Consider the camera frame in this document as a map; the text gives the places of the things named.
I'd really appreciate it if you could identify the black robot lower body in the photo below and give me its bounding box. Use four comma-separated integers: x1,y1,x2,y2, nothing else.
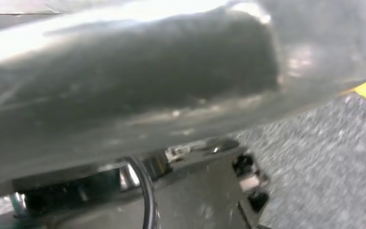
0,136,269,229

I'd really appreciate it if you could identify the black robot body cable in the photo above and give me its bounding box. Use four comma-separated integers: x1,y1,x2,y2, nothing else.
124,155,159,229

